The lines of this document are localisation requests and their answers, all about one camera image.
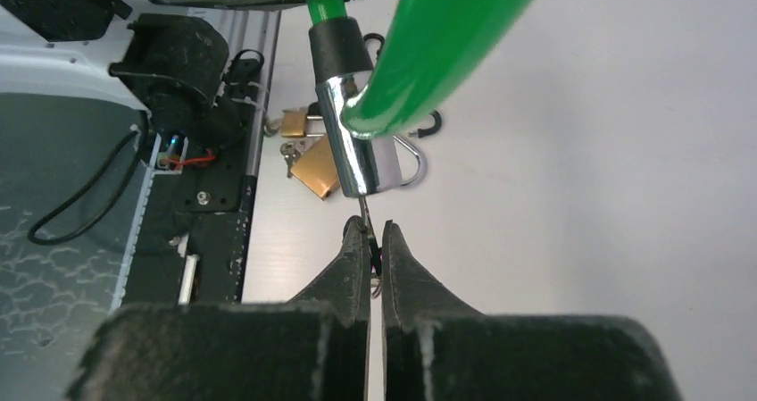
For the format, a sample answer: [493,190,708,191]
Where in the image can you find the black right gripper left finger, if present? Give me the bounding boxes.
[64,216,370,400]

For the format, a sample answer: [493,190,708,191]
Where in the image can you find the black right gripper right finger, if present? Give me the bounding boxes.
[381,221,681,400]

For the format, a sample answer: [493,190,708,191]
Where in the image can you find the green cable lock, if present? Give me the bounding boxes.
[307,0,532,198]

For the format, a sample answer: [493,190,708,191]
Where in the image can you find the green lock silver keys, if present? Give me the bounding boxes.
[358,196,382,299]

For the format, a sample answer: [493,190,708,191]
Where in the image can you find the yellow tag padlock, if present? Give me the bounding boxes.
[362,32,444,138]

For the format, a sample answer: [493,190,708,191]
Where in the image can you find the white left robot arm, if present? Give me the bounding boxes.
[1,0,351,150]

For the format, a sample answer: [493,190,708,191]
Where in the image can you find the small brass padlock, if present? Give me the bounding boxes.
[263,106,325,138]

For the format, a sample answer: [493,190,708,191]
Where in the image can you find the large brass padlock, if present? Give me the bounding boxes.
[289,133,428,202]

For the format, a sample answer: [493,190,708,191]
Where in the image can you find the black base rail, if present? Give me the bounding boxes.
[111,138,257,309]

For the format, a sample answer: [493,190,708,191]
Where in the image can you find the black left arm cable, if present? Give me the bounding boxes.
[26,127,143,246]

